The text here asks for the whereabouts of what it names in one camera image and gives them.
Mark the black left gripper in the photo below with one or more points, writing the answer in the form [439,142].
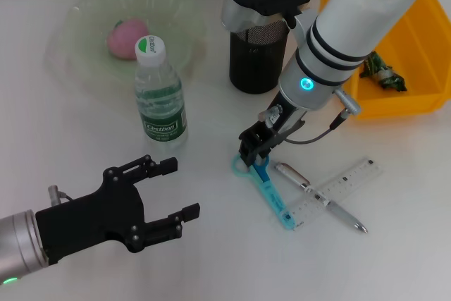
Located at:
[91,220]

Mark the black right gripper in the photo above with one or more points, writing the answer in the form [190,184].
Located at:
[285,121]

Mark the clear silver pen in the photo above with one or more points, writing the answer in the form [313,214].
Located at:
[292,177]

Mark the teal blue scissors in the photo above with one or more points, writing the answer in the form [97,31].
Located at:
[273,198]

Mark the clear green-label water bottle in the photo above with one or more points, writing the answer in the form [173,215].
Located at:
[158,103]

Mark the green plastic wrapper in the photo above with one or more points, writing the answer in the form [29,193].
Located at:
[382,75]

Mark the pink toy peach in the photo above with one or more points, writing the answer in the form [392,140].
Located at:
[121,42]

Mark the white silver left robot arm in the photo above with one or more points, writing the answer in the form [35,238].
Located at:
[17,244]

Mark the black mesh pen holder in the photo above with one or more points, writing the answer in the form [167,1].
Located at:
[253,65]

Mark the transparent plastic ruler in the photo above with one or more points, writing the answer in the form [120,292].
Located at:
[345,181]

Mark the pale green fruit plate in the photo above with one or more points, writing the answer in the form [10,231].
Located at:
[88,26]

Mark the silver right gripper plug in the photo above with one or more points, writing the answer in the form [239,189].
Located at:
[269,114]

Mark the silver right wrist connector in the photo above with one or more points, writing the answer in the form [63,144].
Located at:
[349,102]

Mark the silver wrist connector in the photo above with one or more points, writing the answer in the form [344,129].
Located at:
[349,102]
[54,193]

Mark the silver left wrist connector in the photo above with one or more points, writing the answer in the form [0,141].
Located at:
[54,193]

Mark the yellow plastic bin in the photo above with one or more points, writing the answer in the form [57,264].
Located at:
[405,79]

